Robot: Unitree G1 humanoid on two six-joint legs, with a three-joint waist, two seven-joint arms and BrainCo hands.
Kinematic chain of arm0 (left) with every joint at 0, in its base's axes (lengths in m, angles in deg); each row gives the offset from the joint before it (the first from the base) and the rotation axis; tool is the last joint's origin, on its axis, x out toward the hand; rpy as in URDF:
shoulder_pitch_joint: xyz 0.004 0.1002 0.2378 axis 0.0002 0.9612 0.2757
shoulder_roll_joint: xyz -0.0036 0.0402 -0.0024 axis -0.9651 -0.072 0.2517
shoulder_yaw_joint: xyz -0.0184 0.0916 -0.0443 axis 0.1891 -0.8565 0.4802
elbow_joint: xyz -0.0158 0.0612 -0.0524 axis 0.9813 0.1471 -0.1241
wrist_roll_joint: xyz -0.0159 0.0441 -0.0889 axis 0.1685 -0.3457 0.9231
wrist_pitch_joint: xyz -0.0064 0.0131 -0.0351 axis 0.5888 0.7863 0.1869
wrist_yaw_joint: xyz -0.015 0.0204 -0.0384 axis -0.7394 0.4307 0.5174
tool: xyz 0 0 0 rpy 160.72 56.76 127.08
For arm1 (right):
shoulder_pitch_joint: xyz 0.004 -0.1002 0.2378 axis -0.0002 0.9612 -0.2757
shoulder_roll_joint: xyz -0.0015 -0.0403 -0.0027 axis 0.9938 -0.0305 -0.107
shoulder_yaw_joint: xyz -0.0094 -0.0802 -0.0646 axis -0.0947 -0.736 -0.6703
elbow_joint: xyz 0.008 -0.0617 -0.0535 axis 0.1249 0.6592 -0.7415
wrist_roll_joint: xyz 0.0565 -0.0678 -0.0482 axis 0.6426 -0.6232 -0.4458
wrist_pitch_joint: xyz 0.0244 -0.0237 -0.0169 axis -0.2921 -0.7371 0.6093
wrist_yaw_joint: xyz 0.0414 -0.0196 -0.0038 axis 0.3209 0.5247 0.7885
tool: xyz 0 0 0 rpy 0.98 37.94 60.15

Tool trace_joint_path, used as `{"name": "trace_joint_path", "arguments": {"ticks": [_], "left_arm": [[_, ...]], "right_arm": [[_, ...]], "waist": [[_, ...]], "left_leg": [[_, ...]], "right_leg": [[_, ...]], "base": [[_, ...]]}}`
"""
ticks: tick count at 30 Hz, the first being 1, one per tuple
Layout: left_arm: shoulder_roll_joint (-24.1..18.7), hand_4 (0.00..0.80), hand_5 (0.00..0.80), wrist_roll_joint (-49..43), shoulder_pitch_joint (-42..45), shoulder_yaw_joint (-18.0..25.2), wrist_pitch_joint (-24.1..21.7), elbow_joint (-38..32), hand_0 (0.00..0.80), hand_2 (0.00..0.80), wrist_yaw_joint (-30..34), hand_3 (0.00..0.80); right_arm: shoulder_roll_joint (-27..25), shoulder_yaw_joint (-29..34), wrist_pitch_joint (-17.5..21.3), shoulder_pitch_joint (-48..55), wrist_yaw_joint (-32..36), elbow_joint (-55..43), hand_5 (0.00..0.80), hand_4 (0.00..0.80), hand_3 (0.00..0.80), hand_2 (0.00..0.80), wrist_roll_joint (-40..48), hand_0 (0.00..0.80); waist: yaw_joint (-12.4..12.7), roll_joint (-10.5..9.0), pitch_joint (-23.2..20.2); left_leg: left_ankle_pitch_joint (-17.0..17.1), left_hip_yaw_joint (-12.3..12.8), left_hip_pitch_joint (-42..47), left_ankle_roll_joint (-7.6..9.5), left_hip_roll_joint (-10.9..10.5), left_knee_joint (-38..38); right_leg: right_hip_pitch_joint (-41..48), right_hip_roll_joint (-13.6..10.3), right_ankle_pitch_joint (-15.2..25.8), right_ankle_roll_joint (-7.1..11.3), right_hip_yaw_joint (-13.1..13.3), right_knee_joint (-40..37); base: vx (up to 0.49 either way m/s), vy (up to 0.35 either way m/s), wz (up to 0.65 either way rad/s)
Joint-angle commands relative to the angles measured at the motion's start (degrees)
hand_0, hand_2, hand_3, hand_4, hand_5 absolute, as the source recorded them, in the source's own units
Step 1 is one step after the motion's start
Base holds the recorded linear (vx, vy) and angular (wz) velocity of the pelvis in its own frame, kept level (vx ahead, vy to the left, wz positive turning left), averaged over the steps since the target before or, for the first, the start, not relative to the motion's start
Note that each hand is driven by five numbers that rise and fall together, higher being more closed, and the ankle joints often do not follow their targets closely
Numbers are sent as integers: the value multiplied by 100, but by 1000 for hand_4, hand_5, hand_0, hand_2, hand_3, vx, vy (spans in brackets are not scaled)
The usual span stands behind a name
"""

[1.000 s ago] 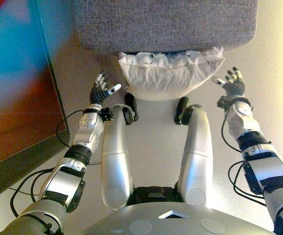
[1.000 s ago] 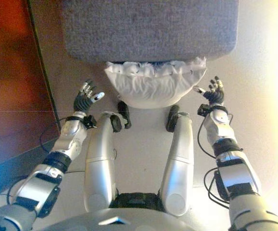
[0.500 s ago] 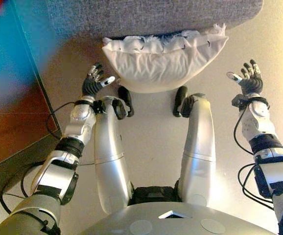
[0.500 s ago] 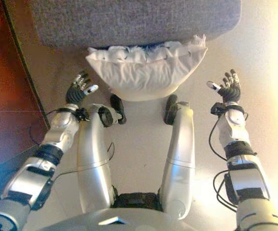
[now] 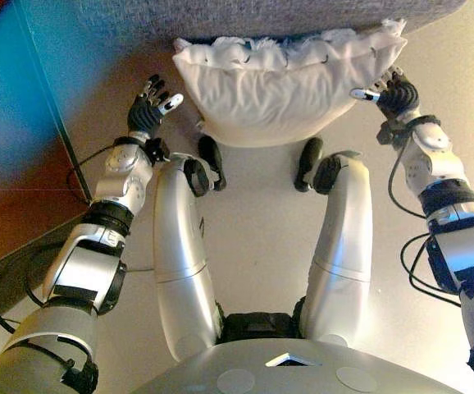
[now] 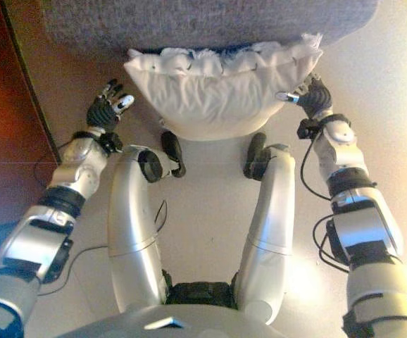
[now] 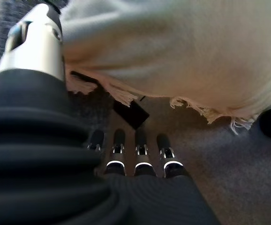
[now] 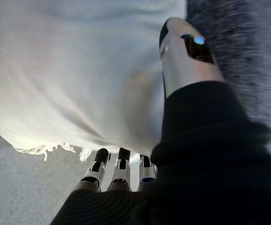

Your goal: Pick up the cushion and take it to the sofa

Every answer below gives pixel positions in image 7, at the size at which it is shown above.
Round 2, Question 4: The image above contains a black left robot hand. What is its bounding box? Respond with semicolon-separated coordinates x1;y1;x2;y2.
0;3;220;225

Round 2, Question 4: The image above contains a white fringed cushion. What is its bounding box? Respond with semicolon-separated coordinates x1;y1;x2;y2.
60;0;271;135

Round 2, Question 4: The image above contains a small black box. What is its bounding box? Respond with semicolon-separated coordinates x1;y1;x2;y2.
113;99;150;129

